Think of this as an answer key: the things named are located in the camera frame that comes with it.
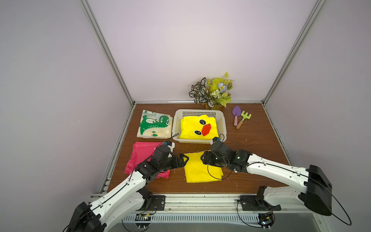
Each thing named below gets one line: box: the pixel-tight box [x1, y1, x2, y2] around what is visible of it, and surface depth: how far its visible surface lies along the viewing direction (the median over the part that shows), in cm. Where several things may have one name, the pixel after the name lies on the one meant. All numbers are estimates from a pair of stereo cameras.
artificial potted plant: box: [188, 71, 234, 111], surface depth 97 cm
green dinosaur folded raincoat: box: [136, 109, 174, 139], surface depth 102 cm
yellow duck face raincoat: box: [179, 114, 219, 140], surface depth 105 cm
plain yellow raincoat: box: [183, 150, 224, 184], surface depth 84 cm
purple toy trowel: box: [232, 105, 242, 127], surface depth 116 cm
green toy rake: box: [235, 110, 252, 130], surface depth 112 cm
